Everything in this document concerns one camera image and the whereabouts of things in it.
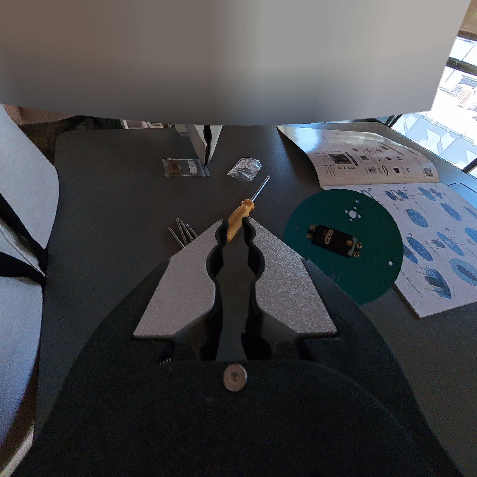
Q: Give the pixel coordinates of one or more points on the teal round plate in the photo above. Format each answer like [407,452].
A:
[372,275]

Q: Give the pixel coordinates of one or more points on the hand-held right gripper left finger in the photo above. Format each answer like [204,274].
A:
[179,298]

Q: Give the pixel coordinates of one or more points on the clear bag of brass standoffs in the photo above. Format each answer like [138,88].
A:
[186,167]

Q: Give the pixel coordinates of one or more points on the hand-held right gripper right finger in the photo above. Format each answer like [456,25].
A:
[294,298]

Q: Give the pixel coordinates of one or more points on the person's white shirt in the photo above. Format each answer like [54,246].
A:
[22,186]

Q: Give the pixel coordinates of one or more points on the dark grey desk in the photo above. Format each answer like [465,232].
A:
[111,193]

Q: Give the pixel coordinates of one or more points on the clear bag of long screws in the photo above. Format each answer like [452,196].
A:
[244,169]

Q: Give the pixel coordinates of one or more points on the open instruction booklet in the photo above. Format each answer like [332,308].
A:
[372,160]

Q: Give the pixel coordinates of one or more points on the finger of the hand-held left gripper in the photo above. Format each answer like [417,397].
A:
[197,138]
[215,136]

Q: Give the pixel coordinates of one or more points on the long steel screw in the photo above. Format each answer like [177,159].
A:
[191,230]
[176,236]
[187,231]
[181,231]

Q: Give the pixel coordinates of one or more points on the black servo motor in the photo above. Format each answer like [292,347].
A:
[333,240]

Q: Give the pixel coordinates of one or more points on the large window wall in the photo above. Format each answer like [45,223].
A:
[458,130]

